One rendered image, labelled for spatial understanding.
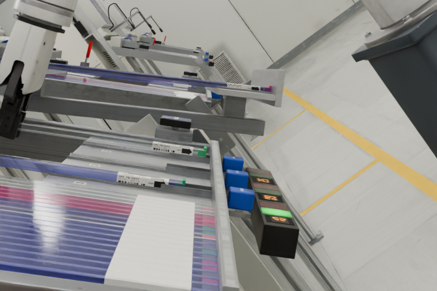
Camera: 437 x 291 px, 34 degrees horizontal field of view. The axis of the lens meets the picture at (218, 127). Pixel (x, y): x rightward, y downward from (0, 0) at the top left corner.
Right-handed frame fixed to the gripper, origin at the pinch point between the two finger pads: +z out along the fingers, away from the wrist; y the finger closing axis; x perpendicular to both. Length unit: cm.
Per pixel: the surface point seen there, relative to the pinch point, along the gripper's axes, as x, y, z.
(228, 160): 32.2, 1.1, -5.0
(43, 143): 4.2, -8.0, 3.2
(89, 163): 14.2, 13.6, -0.9
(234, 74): 72, -749, 11
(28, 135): 1.5, -8.0, 2.7
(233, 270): 30, 55, -6
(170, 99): 20, -85, -2
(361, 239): 96, -129, 27
